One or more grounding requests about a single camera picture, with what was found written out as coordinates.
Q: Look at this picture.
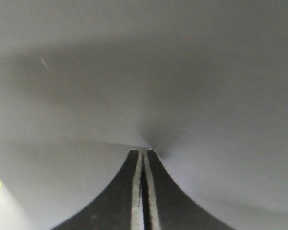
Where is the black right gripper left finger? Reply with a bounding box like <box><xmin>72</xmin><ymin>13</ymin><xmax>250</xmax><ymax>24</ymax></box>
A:
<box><xmin>54</xmin><ymin>149</ymin><xmax>142</xmax><ymax>230</ymax></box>

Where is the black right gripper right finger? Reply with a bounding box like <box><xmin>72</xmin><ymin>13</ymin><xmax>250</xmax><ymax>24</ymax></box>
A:
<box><xmin>143</xmin><ymin>150</ymin><xmax>233</xmax><ymax>230</ymax></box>

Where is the fridge door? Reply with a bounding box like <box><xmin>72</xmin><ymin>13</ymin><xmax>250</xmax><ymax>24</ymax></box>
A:
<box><xmin>0</xmin><ymin>0</ymin><xmax>288</xmax><ymax>230</ymax></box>

